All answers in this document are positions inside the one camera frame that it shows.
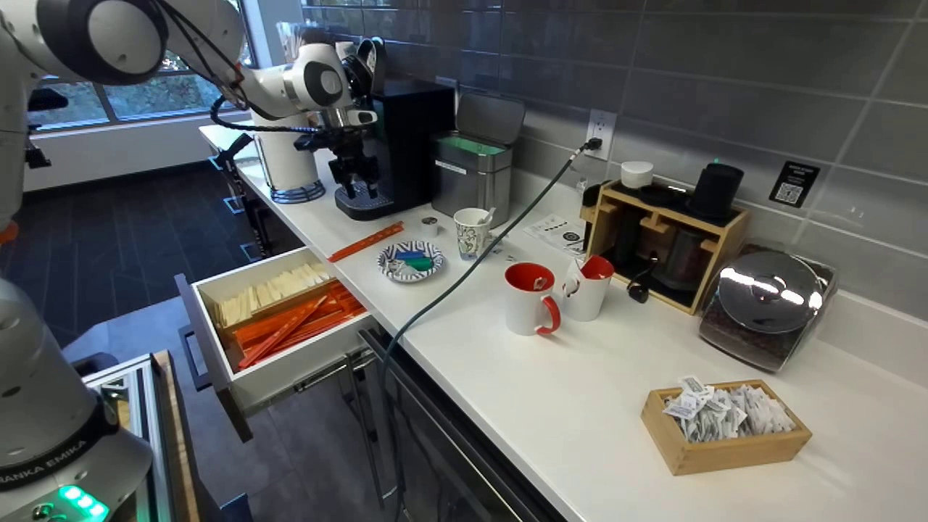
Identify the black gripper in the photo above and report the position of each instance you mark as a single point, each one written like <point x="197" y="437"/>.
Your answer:
<point x="352" y="152"/>

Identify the orange packet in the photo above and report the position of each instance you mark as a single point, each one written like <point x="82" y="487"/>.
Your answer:
<point x="279" y="334"/>
<point x="320" y="334"/>
<point x="366" y="242"/>
<point x="343" y="313"/>
<point x="320" y="294"/>

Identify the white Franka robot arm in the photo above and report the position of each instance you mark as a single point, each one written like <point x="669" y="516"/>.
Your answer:
<point x="59" y="407"/>

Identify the beige utensils in drawer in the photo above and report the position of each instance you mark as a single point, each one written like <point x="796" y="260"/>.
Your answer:
<point x="262" y="294"/>

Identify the white drawer dark wood front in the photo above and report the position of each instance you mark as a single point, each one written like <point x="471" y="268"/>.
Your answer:
<point x="291" y="372"/>

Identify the dark base cabinet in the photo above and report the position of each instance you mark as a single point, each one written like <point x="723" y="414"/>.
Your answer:
<point x="452" y="466"/>

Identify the black Keurig coffee machine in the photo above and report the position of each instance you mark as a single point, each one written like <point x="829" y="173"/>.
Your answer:
<point x="420" y="146"/>

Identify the small white creamer cup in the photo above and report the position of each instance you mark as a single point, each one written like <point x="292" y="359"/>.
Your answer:
<point x="429" y="224"/>

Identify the patterned small plate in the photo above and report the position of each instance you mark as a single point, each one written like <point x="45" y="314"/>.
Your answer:
<point x="395" y="262"/>

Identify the teal small packets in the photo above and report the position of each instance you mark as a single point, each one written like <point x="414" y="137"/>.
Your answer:
<point x="419" y="262"/>

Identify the stainless steel container box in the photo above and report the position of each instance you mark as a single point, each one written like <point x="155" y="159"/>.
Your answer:
<point x="472" y="184"/>

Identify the patterned white mug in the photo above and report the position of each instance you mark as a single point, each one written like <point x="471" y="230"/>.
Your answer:
<point x="471" y="236"/>

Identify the clear plastic packet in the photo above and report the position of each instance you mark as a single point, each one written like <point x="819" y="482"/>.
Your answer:
<point x="558" y="236"/>

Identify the white mug red interior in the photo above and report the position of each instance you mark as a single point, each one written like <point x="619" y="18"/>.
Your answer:
<point x="582" y="301"/>

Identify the black round knob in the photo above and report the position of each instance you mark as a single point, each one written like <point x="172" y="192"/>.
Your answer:
<point x="639" y="291"/>

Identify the black jar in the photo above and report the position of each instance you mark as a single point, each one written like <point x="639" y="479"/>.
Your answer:
<point x="716" y="192"/>

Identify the wooden countertop organizer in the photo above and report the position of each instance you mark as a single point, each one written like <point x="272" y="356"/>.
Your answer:
<point x="720" y="247"/>

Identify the stainless steel lidded appliance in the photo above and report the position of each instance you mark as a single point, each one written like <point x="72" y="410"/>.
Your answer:
<point x="762" y="301"/>

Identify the white sugar packet pile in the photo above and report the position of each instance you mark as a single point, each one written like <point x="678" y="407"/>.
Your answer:
<point x="725" y="410"/>

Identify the wooden packet box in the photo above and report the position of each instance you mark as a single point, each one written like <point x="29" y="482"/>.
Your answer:
<point x="725" y="455"/>

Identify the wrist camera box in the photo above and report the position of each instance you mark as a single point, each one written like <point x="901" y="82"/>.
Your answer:
<point x="359" y="117"/>

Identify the white wall outlet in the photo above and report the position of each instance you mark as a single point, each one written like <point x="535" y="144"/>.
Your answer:
<point x="601" y="133"/>

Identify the aluminium frame robot cart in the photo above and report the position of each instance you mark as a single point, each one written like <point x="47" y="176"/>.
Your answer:
<point x="146" y="417"/>

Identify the black wall plate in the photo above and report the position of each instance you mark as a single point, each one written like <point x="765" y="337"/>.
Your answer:
<point x="796" y="184"/>

